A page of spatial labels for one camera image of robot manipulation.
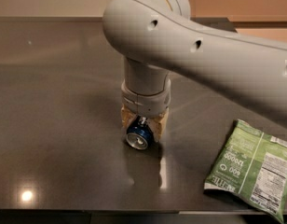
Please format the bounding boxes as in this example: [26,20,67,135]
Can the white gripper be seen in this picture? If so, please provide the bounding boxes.
[121,79,171,142]

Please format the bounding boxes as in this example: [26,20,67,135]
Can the blue pepsi can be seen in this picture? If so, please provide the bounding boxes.
[126,116,154,150]

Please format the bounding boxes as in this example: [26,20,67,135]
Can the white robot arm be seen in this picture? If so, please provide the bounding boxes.
[102,0,287,138]

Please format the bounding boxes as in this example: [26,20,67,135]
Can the green chip bag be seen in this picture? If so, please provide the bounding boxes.
[204,119,287,223]

